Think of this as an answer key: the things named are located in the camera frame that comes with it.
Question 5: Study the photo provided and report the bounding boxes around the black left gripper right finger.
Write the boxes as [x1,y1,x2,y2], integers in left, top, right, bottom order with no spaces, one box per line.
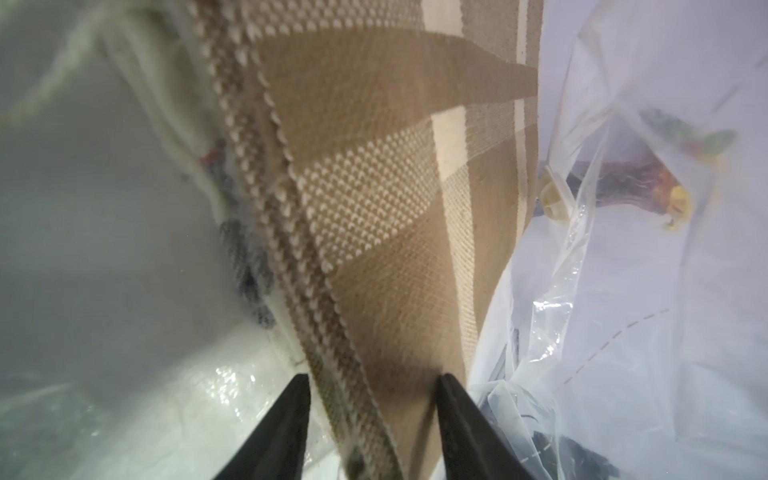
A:
[435,373,534,480]

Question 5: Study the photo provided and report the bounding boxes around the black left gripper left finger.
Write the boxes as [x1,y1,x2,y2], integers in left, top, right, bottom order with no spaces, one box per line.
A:
[215,373,311,480]

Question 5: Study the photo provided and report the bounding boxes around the clear plastic vacuum bag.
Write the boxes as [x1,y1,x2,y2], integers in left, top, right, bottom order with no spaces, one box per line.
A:
[1,1,767,479]

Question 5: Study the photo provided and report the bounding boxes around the brown beige plaid scarf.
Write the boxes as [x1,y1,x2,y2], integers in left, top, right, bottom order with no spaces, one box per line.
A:
[186,1,544,479]

